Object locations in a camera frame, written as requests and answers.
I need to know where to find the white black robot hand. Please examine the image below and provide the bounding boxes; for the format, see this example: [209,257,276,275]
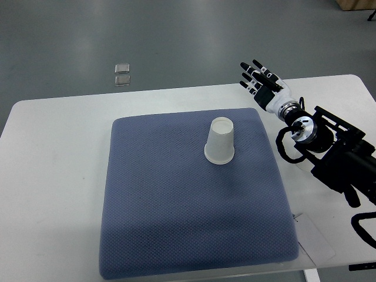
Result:
[240,59,293,113]

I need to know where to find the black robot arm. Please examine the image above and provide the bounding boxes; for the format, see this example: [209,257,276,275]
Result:
[240,60,375,207]

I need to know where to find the white paper cup on cushion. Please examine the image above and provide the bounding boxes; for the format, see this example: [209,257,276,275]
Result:
[204,117,234,165]

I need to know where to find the brown box corner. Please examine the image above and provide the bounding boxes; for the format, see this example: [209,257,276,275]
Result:
[336,0,375,11]

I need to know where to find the black tripod leg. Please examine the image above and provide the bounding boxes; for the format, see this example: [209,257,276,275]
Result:
[367,10,376,21]

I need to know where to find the upper metal floor plate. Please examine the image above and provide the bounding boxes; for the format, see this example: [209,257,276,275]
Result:
[115,63,130,74]

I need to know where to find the blue textured cushion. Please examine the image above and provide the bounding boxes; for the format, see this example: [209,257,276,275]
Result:
[99,108,299,280]

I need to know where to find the white paper tag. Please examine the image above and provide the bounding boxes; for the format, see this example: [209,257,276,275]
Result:
[294,213,335,266]

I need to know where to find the white table leg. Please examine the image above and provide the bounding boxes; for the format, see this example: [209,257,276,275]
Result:
[303,268,321,282]

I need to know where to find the black table control panel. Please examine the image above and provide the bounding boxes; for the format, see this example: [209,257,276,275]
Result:
[348,262,376,271]

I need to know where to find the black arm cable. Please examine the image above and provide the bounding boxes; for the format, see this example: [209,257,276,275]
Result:
[276,125,308,164]

